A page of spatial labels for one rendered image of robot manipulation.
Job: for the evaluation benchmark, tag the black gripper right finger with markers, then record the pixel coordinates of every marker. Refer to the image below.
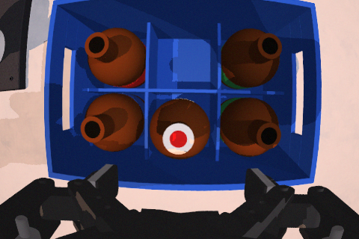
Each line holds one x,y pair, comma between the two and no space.
273,208

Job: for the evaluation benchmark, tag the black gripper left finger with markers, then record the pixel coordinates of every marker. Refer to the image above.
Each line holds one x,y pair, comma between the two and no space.
36,211

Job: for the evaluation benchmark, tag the blue plastic crate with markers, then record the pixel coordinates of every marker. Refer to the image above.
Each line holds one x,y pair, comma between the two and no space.
184,40

